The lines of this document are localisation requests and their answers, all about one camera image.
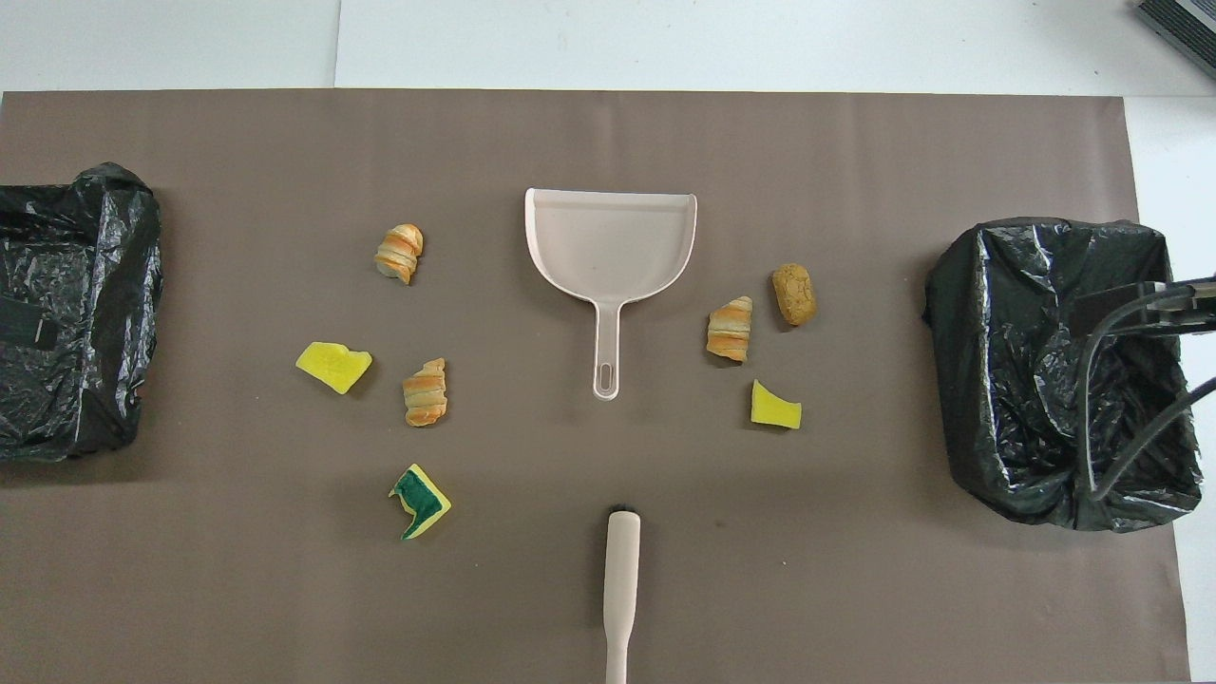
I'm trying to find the brown toy nugget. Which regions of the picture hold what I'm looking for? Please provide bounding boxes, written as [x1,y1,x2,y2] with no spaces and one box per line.
[770,263,818,327]

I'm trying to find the grey ribbed device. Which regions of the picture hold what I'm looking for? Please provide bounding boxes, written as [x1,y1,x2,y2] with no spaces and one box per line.
[1136,0,1216,79]

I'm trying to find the striped toy croissant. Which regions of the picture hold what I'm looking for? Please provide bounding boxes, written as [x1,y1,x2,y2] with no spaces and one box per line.
[374,223,425,286]
[402,357,448,428]
[706,295,754,363]

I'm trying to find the black plastic lined bin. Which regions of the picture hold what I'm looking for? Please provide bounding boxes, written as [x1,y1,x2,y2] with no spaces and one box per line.
[923,218,1204,533]
[0,161,164,465]

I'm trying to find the beige brush with black bristles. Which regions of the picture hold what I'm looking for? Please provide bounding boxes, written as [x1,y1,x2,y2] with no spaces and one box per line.
[603,504,642,684]

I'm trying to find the brown paper table mat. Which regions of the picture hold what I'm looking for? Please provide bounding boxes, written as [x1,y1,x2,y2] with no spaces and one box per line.
[0,90,1193,684]

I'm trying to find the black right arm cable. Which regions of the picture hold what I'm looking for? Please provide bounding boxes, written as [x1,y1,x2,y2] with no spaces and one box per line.
[1083,280,1216,503]

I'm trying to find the beige plastic dustpan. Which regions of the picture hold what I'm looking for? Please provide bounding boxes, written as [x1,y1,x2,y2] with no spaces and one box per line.
[524,187,698,402]

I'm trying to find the green and yellow sponge piece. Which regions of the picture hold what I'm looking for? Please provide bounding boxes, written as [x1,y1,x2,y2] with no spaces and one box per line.
[388,463,453,542]

